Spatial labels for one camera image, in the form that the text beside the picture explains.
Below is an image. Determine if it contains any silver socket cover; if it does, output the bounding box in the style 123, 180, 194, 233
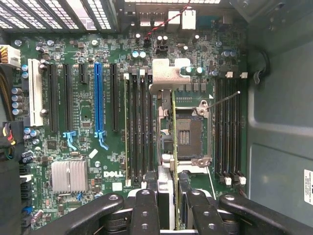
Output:
177, 158, 217, 199

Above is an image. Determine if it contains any green Dell motherboard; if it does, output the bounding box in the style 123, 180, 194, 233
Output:
9, 33, 247, 221

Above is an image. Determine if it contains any CPU socket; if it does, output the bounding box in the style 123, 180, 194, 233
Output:
157, 99, 213, 169

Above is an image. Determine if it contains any silver chipset heat sink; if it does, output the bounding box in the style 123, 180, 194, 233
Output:
51, 160, 89, 194

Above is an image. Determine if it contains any metal socket locking lever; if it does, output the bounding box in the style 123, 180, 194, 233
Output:
206, 91, 241, 109

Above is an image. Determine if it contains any long black expansion slot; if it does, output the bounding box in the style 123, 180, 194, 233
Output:
110, 63, 120, 133
47, 63, 60, 133

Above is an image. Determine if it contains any open black silver PC case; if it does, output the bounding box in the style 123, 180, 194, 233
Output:
0, 0, 313, 235

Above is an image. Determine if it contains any black power connector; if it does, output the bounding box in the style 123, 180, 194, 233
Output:
0, 121, 24, 160

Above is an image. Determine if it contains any white expansion slot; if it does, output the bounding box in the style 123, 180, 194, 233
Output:
27, 58, 45, 127

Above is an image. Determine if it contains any white power connector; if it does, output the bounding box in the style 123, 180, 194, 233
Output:
0, 45, 22, 70

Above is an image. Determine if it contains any red black twisted wire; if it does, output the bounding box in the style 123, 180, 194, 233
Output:
143, 0, 194, 47

